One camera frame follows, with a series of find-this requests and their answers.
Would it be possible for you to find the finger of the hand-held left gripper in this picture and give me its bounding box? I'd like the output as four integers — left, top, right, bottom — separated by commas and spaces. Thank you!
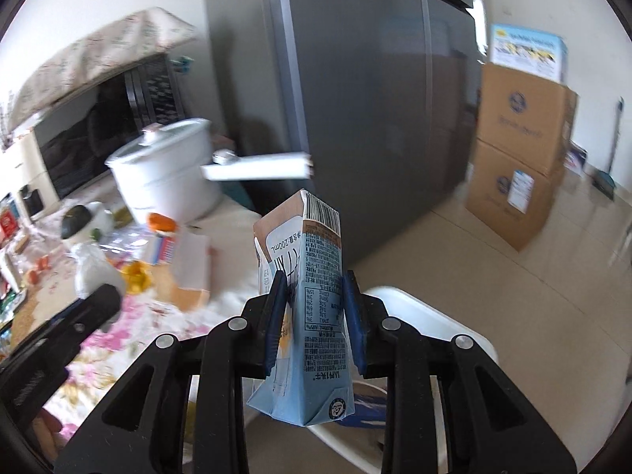
42, 284, 122, 352

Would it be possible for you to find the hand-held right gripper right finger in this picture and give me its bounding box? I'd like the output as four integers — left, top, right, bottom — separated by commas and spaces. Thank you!
340, 271, 578, 474

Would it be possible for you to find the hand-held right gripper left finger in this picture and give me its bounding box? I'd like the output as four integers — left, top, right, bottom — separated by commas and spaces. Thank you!
52, 271, 290, 474

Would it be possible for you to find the light blue milk carton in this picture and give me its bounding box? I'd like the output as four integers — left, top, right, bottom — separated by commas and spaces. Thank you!
247, 189, 356, 427

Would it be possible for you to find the white plastic bin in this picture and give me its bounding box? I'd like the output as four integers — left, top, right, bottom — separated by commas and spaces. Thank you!
308, 286, 499, 474

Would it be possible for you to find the person's left hand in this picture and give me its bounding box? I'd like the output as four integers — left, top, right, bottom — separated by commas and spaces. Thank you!
32, 407, 65, 457

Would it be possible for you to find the crumpled clear plastic wrap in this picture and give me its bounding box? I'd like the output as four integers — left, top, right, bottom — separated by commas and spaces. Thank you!
73, 244, 128, 300

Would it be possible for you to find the yellow wrapper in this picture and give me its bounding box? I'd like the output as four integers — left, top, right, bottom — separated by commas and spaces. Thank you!
121, 261, 152, 293

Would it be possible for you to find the dark green pumpkin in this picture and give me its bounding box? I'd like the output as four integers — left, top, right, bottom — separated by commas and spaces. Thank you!
60, 206, 92, 238

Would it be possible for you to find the torn white and red packet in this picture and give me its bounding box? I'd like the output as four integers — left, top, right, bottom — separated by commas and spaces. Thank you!
147, 232, 179, 266

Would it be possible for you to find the torn brown cardboard piece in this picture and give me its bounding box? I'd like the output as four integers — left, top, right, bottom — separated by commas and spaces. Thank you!
169, 231, 214, 313

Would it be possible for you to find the cream air fryer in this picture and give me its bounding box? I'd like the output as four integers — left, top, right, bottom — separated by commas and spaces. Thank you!
0, 131, 63, 224

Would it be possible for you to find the white electric cooking pot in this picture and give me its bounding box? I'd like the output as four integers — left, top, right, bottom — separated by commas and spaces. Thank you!
105, 117, 315, 226

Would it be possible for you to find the black microwave oven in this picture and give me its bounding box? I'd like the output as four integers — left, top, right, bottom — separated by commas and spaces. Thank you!
10, 52, 192, 201

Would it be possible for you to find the grey refrigerator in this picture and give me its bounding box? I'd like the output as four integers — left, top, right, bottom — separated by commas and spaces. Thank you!
202, 0, 487, 263

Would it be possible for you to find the floral cloth cover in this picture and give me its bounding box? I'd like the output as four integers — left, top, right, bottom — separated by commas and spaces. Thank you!
0, 7, 198, 135

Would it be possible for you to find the small blue box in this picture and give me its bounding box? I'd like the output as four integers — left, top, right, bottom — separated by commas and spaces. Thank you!
565, 141, 589, 177

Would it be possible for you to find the light blue printed box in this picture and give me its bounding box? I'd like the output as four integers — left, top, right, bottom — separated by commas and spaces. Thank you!
489, 24, 569, 83

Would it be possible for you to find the white bowl with green handle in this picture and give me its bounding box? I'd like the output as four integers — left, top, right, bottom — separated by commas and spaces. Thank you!
62, 201, 120, 248

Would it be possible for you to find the broom with blue handle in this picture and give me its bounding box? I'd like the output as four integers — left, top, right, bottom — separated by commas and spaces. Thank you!
591, 96, 624, 201

